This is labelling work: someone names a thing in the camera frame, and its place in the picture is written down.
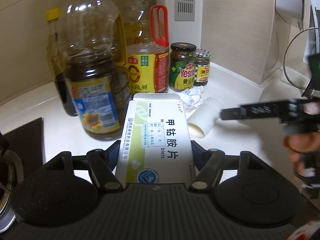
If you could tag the white cylindrical tube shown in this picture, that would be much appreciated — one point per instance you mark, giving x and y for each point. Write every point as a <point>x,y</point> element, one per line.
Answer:
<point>206,115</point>

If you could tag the large oil bottle blue label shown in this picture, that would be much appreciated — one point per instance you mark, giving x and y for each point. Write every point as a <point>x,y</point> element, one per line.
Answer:
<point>95,92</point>

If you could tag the white green medicine box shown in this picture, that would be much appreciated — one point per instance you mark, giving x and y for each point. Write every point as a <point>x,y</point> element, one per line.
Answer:
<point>155,140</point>

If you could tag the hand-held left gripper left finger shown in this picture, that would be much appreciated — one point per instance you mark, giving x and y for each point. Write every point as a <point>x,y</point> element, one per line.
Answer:
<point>115,153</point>

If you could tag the grey wall vent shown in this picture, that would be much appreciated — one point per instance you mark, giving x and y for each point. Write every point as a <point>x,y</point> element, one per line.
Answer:
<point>184,0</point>

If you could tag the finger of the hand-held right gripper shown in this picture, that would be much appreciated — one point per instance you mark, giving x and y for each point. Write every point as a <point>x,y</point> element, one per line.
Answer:
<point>250,111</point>

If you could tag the small jar checkered lid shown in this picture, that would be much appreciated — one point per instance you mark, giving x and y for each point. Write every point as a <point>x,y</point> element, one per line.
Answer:
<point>202,70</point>

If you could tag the crumpled white tissue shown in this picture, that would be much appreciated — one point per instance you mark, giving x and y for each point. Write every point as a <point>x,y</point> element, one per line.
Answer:
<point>191,97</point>

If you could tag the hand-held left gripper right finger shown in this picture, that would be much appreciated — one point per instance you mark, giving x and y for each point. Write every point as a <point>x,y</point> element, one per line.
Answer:
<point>198,153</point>

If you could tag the black gas stove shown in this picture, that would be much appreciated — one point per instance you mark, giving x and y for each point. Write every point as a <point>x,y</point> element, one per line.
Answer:
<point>27,142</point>

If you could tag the glass pot lid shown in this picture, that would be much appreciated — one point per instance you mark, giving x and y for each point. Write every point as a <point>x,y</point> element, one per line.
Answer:
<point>297,62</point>

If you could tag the dark sauce bottle yellow cap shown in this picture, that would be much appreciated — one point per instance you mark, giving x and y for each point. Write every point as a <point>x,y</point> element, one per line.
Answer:
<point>57,80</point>

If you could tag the person's right hand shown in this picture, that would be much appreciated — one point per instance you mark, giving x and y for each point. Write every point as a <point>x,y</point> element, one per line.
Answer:
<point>303,143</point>

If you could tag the sauce jar dark lid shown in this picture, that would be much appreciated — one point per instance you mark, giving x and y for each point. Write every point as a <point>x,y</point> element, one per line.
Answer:
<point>181,72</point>

